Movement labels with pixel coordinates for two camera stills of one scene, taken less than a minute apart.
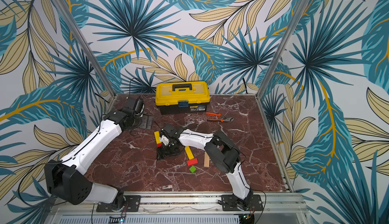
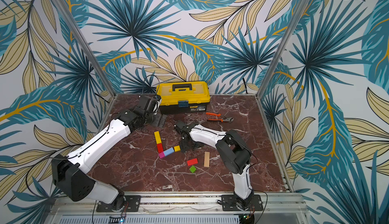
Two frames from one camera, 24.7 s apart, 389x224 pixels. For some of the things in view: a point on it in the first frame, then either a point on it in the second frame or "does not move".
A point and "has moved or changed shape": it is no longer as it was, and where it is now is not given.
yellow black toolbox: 174,98 does not move
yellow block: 157,138 does not move
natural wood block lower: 206,159 does not move
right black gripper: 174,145 to 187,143
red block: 192,161 does not move
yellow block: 189,152 has moved or changed shape
